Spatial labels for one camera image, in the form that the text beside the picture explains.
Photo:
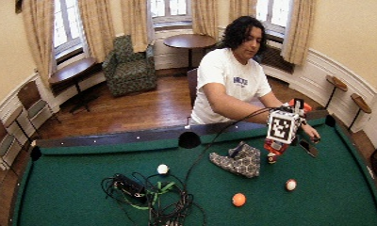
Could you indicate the dark red striped billiard ball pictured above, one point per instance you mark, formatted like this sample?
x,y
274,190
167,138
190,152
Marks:
x,y
271,158

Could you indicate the black phone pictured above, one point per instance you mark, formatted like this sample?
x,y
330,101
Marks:
x,y
307,148

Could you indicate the white cube of black markers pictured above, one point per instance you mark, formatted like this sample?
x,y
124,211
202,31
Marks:
x,y
282,126

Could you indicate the grey patterned cloth pouch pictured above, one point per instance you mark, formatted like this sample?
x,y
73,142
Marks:
x,y
239,163

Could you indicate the red striped white billiard ball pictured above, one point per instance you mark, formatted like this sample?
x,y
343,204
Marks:
x,y
290,185

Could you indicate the small wooden stand table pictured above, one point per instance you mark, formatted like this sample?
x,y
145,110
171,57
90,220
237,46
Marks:
x,y
335,84
359,104

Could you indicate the orange billiard ball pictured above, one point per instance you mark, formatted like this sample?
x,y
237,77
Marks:
x,y
238,199

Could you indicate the the person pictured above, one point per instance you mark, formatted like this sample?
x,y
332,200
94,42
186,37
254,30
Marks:
x,y
225,75

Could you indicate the dark radiator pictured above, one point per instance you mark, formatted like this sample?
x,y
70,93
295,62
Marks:
x,y
276,59

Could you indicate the white cue ball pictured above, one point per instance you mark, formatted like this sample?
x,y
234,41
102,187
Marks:
x,y
162,169

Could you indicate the beige curtain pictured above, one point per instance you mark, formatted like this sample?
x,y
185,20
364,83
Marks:
x,y
298,29
97,26
205,17
37,34
241,8
134,23

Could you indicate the black electronics box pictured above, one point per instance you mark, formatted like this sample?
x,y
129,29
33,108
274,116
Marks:
x,y
130,186

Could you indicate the round wooden table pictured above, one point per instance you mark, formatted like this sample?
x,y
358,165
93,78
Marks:
x,y
189,41

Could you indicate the window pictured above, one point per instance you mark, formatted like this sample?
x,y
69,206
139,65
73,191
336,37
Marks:
x,y
272,14
66,23
169,11

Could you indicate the green patterned armchair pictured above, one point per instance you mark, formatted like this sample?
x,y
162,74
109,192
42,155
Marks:
x,y
129,67

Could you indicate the long wooden side table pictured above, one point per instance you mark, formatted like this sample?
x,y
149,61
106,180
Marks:
x,y
73,71

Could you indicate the brown folding chair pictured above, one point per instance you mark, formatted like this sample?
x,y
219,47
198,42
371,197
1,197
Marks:
x,y
33,103
1,139

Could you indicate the orange and black wrist mount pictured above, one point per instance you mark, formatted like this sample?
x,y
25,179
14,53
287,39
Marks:
x,y
298,105

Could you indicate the dark wooden pool table rail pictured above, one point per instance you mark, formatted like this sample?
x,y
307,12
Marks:
x,y
154,135

